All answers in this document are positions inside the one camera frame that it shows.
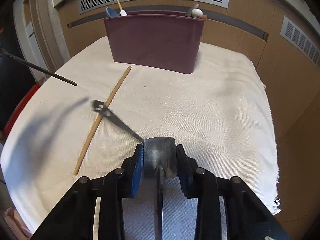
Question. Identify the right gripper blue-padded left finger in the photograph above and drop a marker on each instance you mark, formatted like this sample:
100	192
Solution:
73	216

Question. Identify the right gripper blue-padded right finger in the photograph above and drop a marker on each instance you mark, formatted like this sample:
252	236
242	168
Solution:
246	215

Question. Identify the grey-blue plastic spoon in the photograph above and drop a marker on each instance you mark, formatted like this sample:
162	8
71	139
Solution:
111	13

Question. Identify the black handled metal spoon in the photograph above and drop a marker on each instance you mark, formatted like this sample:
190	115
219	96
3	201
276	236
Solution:
189	12

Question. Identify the white ceramic spoon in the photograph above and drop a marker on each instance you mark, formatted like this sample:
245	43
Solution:
123	13

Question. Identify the small grey vent grille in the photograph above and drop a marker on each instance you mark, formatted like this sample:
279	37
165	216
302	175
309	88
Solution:
292	33

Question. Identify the maroon plastic utensil caddy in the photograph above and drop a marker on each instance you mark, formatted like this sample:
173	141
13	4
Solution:
155	38

